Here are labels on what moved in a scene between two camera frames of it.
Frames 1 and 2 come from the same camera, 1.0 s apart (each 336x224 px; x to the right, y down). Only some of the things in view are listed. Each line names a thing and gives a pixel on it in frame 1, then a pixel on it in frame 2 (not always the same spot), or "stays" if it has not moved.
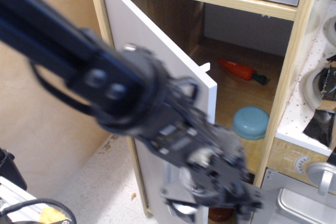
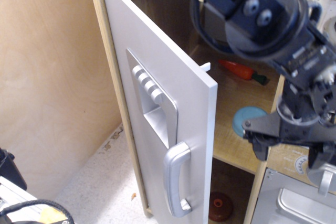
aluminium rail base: (11, 193) stays
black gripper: (224, 185) -> (309, 120)
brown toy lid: (220, 214) stays
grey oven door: (288, 200) stays
